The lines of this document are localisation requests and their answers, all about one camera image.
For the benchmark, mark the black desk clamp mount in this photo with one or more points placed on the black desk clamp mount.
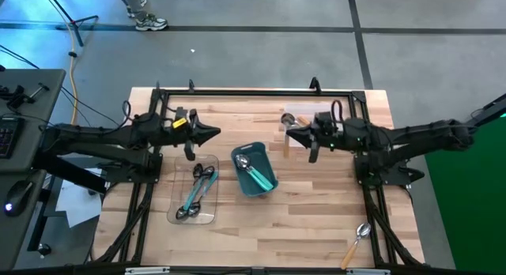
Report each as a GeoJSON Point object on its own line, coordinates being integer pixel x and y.
{"type": "Point", "coordinates": [17, 97]}

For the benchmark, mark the white paper sheet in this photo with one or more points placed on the white paper sheet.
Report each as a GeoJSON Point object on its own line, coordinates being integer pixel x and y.
{"type": "Point", "coordinates": [77, 204]}

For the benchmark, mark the dark teal plastic bin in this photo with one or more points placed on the dark teal plastic bin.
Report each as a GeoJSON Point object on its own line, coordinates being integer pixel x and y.
{"type": "Point", "coordinates": [261, 156]}

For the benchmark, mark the black computer mouse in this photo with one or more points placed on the black computer mouse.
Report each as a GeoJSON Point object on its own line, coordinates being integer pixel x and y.
{"type": "Point", "coordinates": [20, 194]}

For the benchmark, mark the grey side desk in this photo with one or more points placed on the grey side desk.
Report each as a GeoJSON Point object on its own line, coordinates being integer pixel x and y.
{"type": "Point", "coordinates": [43, 109]}

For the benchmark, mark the black desk support beam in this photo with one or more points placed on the black desk support beam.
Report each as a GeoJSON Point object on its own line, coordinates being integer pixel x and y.
{"type": "Point", "coordinates": [67, 170]}

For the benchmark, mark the clear plastic tray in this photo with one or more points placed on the clear plastic tray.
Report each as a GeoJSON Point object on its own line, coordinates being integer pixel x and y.
{"type": "Point", "coordinates": [176, 188]}

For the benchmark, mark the person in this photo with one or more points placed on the person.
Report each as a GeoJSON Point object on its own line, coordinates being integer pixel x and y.
{"type": "Point", "coordinates": [152, 23]}

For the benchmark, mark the black round knob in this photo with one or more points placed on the black round knob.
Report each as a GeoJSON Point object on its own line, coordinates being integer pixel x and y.
{"type": "Point", "coordinates": [43, 249]}

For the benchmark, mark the black equipment with green light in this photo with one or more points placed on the black equipment with green light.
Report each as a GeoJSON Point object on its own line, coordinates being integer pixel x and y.
{"type": "Point", "coordinates": [492, 107]}

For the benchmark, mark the black backlit keyboard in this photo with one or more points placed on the black backlit keyboard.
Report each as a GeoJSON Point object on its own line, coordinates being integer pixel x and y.
{"type": "Point", "coordinates": [8, 136]}

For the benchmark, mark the green mat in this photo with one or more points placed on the green mat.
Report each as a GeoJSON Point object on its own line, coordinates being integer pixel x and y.
{"type": "Point", "coordinates": [470, 208]}

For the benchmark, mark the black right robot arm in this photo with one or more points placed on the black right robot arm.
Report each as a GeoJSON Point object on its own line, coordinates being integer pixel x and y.
{"type": "Point", "coordinates": [415, 132]}

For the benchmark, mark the translucent white plastic container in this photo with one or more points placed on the translucent white plastic container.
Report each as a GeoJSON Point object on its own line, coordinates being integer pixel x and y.
{"type": "Point", "coordinates": [300, 109]}

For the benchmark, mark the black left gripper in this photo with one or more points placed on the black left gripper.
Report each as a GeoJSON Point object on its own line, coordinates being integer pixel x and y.
{"type": "Point", "coordinates": [174, 136]}

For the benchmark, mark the black curved frame bracket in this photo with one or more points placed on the black curved frame bracket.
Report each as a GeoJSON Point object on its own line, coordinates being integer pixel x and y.
{"type": "Point", "coordinates": [191, 86]}
{"type": "Point", "coordinates": [315, 84]}
{"type": "Point", "coordinates": [158, 87]}

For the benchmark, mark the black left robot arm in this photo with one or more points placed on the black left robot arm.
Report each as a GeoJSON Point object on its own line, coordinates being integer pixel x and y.
{"type": "Point", "coordinates": [99, 132]}

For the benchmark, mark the black tripod stand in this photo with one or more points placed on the black tripod stand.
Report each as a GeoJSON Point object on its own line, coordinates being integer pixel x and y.
{"type": "Point", "coordinates": [74, 22]}

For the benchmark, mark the yellow tag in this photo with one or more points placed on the yellow tag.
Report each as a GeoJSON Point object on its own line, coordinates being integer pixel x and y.
{"type": "Point", "coordinates": [179, 123]}

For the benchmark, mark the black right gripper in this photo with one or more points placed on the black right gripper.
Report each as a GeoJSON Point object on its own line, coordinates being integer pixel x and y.
{"type": "Point", "coordinates": [330, 136]}

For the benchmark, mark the silver beam bracket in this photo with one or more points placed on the silver beam bracket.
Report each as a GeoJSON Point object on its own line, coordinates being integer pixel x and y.
{"type": "Point", "coordinates": [367, 272]}
{"type": "Point", "coordinates": [146, 271]}

